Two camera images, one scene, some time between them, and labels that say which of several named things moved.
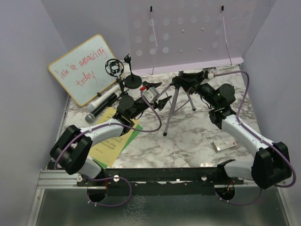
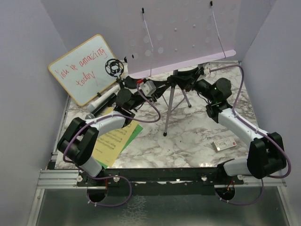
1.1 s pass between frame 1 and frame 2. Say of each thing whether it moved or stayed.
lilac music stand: moved
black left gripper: moved
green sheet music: stayed
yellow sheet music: stayed
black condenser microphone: stayed
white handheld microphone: stayed
